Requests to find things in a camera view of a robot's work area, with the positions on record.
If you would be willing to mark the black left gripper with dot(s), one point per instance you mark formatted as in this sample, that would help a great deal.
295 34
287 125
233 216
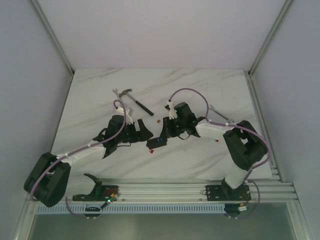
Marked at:
136 131

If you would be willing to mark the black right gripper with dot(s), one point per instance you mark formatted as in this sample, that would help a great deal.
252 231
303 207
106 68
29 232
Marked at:
167 131

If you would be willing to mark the black fuse box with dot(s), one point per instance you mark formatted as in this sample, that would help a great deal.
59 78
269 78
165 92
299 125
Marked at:
157 142

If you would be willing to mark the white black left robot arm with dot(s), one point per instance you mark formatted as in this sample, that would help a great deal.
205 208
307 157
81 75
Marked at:
55 177

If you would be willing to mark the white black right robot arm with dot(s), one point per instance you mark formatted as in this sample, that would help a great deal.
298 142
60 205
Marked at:
242 142

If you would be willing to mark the silver wrench right side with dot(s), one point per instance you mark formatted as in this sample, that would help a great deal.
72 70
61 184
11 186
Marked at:
229 120

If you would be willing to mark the silver wrench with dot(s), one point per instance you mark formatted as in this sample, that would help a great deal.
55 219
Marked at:
229 120
115 90

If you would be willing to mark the silver wrench left side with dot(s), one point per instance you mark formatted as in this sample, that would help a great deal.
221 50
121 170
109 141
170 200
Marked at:
115 90

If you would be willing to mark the black handle claw hammer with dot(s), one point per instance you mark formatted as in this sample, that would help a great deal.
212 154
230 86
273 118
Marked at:
127 93

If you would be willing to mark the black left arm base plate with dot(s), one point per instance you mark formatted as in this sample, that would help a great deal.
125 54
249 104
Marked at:
99 194

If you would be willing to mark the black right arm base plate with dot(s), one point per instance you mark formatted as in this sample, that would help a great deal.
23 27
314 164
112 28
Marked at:
223 193

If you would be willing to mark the white slotted cable duct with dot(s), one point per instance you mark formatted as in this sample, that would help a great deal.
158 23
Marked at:
133 208

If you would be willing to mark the aluminium mounting rail frame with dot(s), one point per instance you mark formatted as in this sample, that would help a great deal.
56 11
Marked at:
176 172

